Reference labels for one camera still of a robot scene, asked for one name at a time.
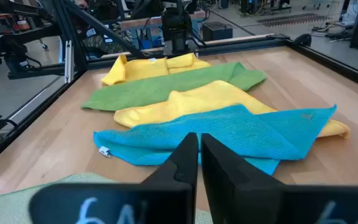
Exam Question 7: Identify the yellow microfiber towel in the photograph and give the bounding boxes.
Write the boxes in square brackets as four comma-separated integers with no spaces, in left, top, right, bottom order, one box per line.
[100,52,212,87]
[113,80,352,139]

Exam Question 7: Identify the black floor box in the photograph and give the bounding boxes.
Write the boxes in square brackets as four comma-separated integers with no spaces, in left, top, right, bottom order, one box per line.
[201,21,234,42]

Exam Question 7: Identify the small black frame mount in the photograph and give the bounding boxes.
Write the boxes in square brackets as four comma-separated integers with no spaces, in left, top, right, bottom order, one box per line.
[293,33,313,47]

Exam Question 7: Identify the person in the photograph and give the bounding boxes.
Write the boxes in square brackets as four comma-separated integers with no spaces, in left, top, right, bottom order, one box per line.
[82,29,134,54]

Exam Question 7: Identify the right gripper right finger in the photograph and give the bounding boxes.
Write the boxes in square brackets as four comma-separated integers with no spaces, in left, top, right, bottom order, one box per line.
[201,133,358,224]

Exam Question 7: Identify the silver frame bracket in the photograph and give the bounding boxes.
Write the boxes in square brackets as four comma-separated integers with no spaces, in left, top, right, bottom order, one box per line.
[64,40,74,84]

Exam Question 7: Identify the dark ribbed floor mat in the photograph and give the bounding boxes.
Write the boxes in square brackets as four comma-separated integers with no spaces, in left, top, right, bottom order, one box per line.
[257,12,331,27]

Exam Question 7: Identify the teal microfiber towel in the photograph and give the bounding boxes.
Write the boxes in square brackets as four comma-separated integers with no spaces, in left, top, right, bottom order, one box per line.
[93,104,337,176]

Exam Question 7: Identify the black aluminium table frame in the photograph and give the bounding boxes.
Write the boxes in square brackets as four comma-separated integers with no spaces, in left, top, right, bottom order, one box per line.
[0,0,358,172]

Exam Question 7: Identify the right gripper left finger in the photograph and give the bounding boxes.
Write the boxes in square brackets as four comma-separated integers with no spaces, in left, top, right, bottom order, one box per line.
[29,133,199,224]

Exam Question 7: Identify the wooden workbench with blue legs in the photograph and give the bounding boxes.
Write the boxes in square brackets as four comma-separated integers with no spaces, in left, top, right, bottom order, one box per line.
[119,11,207,50]

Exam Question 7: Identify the pale green microfiber towel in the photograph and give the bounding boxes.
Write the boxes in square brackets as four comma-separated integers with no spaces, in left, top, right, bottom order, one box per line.
[0,172,213,224]

